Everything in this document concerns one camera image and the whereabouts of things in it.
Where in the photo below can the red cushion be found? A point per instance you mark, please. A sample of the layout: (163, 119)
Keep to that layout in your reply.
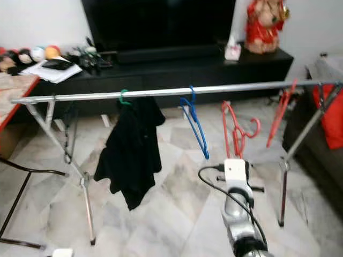
(329, 115)

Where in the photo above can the dark grey sofa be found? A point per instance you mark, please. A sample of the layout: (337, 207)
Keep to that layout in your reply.
(316, 160)

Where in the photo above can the small white pink box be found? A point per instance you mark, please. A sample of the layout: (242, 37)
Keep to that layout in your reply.
(233, 52)

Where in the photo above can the green black gadget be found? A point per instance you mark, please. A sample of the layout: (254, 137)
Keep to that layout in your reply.
(91, 56)

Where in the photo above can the white round plush doll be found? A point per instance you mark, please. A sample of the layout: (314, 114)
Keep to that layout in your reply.
(38, 54)

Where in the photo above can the red gold figurine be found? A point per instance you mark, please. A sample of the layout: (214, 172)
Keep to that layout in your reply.
(265, 27)

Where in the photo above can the orange round plush toy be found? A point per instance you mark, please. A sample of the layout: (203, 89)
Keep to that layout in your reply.
(52, 52)

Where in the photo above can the red plastic hanger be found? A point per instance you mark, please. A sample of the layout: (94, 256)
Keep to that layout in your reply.
(225, 120)
(278, 118)

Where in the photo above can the blue plastic hanger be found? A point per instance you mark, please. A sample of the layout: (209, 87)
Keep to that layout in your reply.
(198, 131)

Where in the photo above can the dark brown plush doll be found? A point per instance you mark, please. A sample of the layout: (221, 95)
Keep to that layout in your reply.
(20, 60)

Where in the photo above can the green hanger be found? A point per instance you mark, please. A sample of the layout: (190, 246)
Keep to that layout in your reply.
(122, 100)

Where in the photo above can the black television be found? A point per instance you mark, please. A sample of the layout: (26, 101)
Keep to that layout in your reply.
(158, 24)

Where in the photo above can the marble folding table red edge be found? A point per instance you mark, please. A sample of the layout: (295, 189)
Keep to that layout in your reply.
(13, 93)

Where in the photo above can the black t-shirt green logo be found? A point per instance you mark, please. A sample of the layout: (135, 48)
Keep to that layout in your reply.
(128, 152)

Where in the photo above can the black wallet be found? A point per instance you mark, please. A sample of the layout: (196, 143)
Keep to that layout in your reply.
(57, 64)

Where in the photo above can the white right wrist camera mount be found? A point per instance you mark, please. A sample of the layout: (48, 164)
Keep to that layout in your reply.
(235, 170)

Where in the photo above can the silver metal clothes rack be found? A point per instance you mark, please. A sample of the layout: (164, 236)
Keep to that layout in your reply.
(214, 89)

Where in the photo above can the black soundbar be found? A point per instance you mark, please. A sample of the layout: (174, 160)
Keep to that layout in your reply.
(169, 53)

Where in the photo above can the black tv cabinet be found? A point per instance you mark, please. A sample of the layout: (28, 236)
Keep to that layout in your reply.
(209, 72)

